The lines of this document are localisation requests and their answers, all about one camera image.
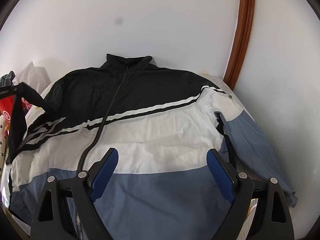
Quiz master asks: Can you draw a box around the black white blue jacket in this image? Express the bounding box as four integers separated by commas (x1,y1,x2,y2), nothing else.
9,55,297,239

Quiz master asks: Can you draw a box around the red gift bag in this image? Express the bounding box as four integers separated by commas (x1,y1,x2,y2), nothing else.
0,95,32,122

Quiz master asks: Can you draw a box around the dark patterned cloth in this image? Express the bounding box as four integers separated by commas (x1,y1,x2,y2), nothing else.
0,71,16,88

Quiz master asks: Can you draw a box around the white plastic bag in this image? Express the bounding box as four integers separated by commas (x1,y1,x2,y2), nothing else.
13,62,51,94

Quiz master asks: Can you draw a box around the fruit print table cloth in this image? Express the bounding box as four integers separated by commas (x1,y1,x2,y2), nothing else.
0,73,261,240

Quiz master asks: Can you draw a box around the brown wooden door frame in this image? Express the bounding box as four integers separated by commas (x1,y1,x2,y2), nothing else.
223,0,255,89

